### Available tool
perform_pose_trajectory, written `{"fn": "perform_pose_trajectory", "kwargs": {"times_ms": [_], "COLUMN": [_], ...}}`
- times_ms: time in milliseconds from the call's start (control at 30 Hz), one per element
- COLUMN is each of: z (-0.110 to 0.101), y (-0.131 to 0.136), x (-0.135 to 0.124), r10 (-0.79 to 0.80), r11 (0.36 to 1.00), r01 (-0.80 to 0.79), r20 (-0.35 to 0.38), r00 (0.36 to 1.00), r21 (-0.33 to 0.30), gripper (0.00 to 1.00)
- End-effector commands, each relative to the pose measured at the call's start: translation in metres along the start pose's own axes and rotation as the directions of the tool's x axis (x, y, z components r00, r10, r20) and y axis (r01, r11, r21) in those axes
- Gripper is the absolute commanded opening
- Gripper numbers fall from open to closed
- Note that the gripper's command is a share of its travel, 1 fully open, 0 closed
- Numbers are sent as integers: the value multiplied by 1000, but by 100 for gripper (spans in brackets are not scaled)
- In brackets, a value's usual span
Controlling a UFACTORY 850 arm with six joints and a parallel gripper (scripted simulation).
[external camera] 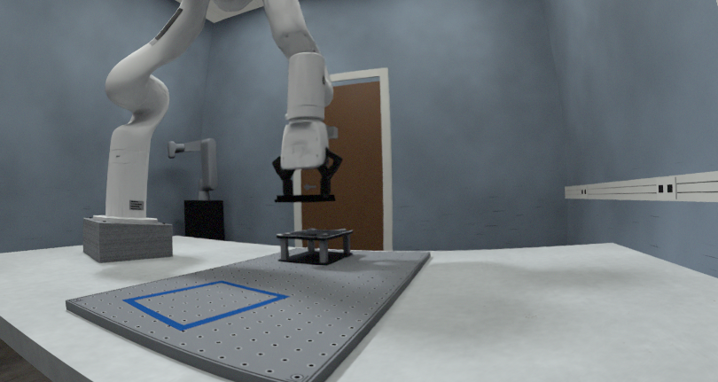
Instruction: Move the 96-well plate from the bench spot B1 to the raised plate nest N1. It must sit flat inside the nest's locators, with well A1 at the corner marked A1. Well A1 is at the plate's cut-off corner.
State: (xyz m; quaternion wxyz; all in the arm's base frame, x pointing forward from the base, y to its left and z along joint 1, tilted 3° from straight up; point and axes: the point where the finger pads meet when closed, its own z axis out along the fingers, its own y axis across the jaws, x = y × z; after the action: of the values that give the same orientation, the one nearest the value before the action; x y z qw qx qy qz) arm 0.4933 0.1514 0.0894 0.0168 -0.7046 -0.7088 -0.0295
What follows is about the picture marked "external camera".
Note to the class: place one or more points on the blue tape rectangle outline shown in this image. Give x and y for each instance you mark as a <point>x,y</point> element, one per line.
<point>181,327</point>

